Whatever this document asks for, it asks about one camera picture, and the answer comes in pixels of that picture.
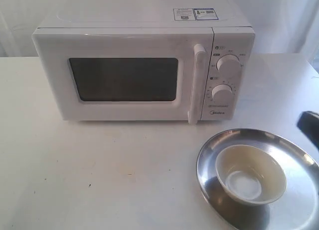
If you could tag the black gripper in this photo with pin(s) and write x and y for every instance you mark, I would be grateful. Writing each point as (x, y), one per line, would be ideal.
(308, 124)

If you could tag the cream ceramic bowl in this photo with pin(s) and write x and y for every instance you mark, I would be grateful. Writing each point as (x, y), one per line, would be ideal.
(249, 175)

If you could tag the white microwave door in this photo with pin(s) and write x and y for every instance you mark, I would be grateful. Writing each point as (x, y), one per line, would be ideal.
(125, 74)

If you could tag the white microwave oven body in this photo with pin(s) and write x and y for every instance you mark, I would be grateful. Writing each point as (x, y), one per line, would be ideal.
(230, 37)

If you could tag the round stainless steel plate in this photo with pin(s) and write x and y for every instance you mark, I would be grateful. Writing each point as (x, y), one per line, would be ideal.
(297, 209)

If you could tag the lower white control knob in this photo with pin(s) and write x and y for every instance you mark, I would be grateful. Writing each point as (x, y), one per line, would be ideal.
(222, 94)

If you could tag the white control knob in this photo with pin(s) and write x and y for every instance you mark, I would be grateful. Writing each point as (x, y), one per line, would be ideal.
(228, 64)
(222, 94)

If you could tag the upper white control knob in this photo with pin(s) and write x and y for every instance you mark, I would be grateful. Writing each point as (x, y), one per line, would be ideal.
(228, 64)

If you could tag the blue white label sticker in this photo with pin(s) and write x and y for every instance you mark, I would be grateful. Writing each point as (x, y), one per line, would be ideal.
(194, 14)

